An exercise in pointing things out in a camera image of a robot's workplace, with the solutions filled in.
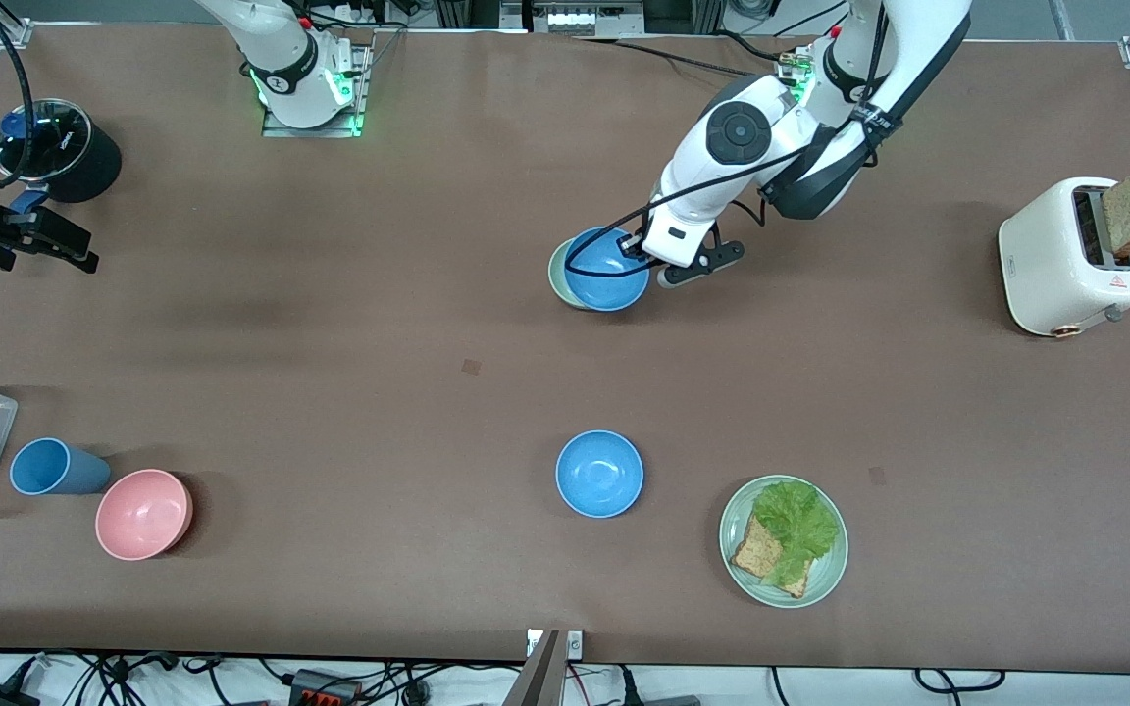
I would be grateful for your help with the blue bowl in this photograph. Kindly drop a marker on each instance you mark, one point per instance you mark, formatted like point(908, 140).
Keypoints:
point(614, 291)
point(599, 474)

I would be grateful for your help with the green bowl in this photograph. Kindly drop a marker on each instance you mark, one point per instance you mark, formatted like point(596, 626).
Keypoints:
point(555, 275)

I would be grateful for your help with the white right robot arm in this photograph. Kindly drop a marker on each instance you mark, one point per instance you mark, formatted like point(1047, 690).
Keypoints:
point(281, 49)

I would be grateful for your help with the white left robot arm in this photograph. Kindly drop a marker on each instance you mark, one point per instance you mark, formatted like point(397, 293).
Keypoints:
point(702, 176)

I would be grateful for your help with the pink bowl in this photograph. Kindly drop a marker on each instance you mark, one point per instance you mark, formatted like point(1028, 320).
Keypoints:
point(141, 515)

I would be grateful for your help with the glass lid with blue knob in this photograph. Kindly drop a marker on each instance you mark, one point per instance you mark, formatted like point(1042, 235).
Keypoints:
point(55, 142)

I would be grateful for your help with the blue cup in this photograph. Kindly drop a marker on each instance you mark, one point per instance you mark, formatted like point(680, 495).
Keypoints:
point(55, 469)

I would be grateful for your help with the white power strip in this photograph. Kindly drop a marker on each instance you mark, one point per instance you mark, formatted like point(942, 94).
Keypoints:
point(575, 18)

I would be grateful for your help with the green lettuce leaf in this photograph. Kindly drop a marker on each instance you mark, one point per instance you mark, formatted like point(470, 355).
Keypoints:
point(798, 525)

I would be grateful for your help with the brown table cover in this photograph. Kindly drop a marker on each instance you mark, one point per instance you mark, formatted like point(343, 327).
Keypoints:
point(330, 412)

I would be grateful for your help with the white toaster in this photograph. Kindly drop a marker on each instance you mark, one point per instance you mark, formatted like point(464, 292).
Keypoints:
point(1041, 255)

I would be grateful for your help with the green plate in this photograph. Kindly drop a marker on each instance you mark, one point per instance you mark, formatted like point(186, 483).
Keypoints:
point(825, 579)

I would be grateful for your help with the grey metal bar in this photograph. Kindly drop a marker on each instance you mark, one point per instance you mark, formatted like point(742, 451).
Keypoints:
point(538, 677)

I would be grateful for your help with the black orange power strip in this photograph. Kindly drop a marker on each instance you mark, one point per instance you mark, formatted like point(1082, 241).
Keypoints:
point(325, 688)

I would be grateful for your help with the white metal bracket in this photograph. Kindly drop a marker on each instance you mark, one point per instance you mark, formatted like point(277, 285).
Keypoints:
point(575, 643)

